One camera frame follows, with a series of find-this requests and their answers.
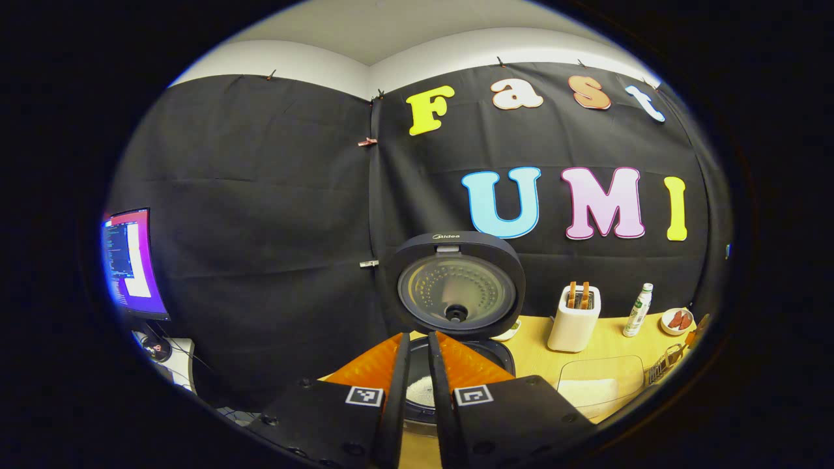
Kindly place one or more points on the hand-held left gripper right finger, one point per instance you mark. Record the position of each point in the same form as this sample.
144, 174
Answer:
443, 423

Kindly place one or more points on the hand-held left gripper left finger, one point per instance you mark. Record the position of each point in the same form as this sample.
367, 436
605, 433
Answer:
397, 417

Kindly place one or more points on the white rice heap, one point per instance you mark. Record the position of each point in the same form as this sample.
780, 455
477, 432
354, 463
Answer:
420, 391

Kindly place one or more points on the black silver rice cooker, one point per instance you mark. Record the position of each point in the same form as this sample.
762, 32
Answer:
459, 286

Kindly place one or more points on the white divided grain dish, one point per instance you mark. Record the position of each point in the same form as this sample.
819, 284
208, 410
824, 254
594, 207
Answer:
508, 335

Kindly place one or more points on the white toaster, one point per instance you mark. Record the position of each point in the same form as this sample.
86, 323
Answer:
573, 329

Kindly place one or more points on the clear plastic container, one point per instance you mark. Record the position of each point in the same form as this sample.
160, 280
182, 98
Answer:
606, 367

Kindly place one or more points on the bread slice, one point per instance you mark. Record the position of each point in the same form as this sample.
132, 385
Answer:
572, 294
586, 295

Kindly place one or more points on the white bottle green label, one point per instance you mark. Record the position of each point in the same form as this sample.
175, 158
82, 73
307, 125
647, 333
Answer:
637, 316

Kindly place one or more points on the white round plate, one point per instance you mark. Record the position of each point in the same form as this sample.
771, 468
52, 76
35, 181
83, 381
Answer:
666, 327

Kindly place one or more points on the black monitor stand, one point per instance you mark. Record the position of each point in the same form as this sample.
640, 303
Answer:
156, 348

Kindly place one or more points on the red meat piece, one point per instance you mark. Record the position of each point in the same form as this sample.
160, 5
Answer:
684, 320
674, 320

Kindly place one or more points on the black backdrop cloth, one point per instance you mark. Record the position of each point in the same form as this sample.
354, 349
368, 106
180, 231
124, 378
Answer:
260, 195

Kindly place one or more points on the pink cloth clip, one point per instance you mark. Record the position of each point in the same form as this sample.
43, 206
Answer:
367, 142

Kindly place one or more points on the computer monitor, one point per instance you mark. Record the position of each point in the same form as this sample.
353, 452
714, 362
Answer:
130, 260

